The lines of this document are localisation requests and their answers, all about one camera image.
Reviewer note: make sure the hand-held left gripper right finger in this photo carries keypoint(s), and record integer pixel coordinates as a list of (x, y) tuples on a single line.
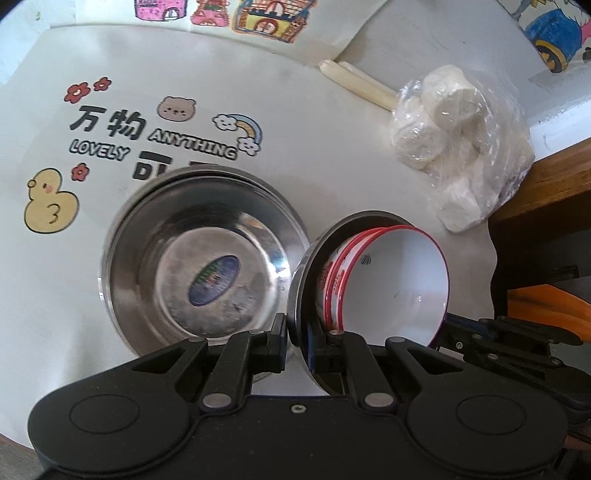
[(318, 355)]

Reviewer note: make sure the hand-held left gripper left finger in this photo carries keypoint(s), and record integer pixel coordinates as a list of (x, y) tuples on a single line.
[(279, 341)]

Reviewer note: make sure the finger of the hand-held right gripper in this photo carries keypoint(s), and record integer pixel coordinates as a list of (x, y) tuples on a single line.
[(508, 364), (531, 332)]

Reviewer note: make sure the deep stainless steel bowl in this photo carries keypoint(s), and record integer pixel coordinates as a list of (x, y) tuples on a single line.
[(298, 300)]

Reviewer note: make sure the white ceramic bowl red rim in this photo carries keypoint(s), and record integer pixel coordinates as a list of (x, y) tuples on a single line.
[(392, 286), (339, 277)]

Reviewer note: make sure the steel plate with blue sticker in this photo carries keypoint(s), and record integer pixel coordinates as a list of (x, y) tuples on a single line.
[(212, 277)]

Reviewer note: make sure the large stainless steel bowl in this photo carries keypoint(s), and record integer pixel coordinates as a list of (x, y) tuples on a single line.
[(198, 170)]

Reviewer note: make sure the orange plastic object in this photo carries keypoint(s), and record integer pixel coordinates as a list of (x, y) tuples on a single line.
[(549, 304)]

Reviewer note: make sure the plastic bag of white rolls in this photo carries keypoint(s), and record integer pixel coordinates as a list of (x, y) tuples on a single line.
[(461, 152)]

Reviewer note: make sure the white printed table mat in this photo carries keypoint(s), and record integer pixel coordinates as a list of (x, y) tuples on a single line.
[(323, 138)]

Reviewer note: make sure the white chopsticks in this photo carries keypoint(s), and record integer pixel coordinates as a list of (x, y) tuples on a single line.
[(353, 84)]

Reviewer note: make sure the white candle stick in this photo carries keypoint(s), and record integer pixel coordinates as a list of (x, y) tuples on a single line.
[(369, 76)]

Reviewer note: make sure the brown wooden frame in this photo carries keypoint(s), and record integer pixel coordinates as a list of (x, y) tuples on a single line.
[(540, 194)]

